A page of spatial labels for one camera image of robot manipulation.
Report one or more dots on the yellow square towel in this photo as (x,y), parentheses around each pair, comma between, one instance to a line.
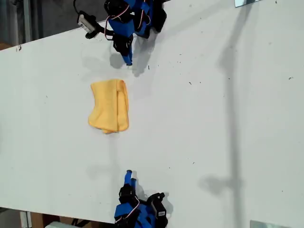
(107,107)

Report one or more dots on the white table leg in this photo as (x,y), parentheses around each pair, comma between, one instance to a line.
(25,219)

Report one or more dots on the black camera stalk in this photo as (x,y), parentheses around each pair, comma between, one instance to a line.
(155,196)
(95,34)

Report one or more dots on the black camera box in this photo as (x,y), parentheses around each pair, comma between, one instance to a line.
(86,21)
(160,210)

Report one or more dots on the grey metal post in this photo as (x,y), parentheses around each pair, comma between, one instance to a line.
(27,21)

